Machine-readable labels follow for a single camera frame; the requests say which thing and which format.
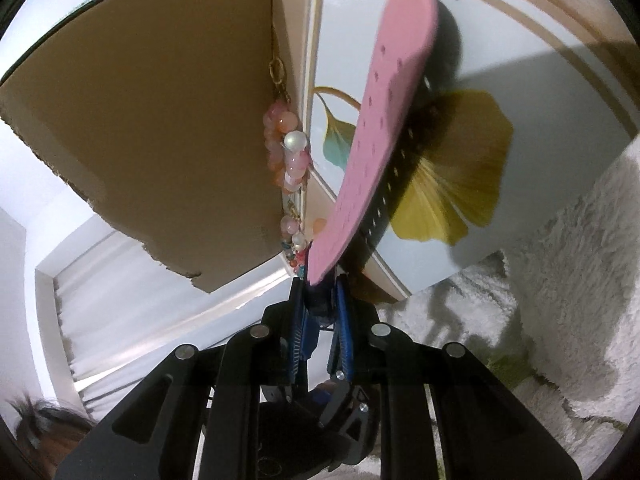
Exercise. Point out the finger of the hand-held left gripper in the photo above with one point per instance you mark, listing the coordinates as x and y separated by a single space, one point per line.
350 425

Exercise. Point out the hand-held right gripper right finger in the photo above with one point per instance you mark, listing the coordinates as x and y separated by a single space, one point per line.
345 330

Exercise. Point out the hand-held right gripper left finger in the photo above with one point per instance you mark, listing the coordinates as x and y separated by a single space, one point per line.
298 320

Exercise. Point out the brown cardboard box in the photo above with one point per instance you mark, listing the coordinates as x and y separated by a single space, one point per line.
150 110

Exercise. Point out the white curtain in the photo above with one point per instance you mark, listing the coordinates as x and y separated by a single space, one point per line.
125 310

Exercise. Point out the white fluffy blanket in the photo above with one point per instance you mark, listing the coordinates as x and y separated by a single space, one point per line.
575 285

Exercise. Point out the ginkgo leaf print tablecloth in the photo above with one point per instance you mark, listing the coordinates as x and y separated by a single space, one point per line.
500 35

